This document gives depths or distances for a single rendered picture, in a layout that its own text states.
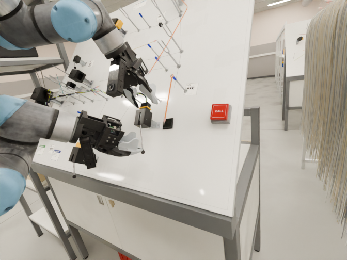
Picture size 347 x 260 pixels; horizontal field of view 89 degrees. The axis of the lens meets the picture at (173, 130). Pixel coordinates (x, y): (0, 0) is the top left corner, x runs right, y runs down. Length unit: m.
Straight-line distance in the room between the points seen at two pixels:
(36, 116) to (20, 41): 0.17
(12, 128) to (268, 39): 11.47
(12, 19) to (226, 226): 0.66
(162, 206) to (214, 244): 0.21
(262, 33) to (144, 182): 11.28
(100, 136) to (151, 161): 0.22
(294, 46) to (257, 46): 8.01
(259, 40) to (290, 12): 1.66
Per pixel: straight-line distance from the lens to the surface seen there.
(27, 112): 0.48
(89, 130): 0.51
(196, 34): 0.82
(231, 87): 0.62
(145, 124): 0.60
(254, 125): 1.01
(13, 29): 0.52
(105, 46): 0.57
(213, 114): 0.55
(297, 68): 3.40
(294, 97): 3.36
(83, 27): 0.45
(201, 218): 0.56
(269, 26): 11.67
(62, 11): 0.46
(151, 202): 0.64
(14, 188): 0.37
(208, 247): 0.71
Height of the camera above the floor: 1.25
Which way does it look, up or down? 19 degrees down
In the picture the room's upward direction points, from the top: 10 degrees counter-clockwise
